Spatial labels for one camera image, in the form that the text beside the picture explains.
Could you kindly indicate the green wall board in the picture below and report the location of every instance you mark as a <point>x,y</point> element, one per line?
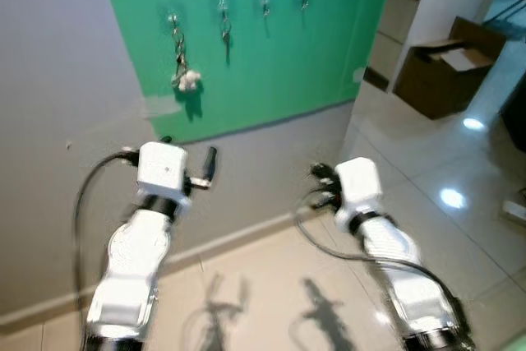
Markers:
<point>271,63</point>

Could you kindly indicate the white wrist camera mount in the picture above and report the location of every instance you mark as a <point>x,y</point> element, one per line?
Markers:
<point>359,182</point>
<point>162,168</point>

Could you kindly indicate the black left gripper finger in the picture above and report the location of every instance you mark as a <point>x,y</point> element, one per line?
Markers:
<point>165,140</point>
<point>210,162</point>

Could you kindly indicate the key bunch with white plush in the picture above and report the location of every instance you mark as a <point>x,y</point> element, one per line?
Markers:
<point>189,80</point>

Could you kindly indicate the white power strip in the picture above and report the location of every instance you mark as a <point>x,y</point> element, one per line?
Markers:
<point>516,210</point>

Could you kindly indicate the single dark key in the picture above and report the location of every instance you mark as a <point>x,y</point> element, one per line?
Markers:
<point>226,32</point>

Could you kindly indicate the brown cardboard box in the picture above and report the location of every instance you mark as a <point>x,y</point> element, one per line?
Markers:
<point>436,88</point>

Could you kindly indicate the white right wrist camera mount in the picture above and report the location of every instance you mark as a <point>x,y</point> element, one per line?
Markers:
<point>359,182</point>

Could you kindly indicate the green sheet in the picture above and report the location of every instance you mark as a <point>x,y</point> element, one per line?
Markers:
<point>518,344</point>

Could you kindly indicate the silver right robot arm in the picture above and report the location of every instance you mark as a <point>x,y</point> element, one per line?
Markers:
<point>403,269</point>

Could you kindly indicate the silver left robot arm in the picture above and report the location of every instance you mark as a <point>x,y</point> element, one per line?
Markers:
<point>131,260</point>

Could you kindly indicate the black bulky object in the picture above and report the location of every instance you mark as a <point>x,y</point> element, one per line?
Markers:
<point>518,113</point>

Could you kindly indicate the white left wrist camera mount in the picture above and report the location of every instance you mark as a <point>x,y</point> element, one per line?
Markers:
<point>162,168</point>

